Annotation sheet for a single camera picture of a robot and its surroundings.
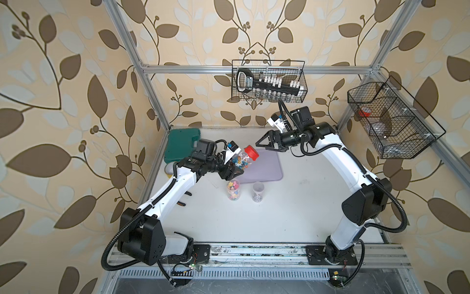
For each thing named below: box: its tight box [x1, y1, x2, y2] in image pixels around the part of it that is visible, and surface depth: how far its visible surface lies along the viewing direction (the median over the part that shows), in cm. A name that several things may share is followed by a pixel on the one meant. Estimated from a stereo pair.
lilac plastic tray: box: [238, 148, 284, 184], surface depth 100 cm
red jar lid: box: [243, 144, 260, 162], surface depth 75 cm
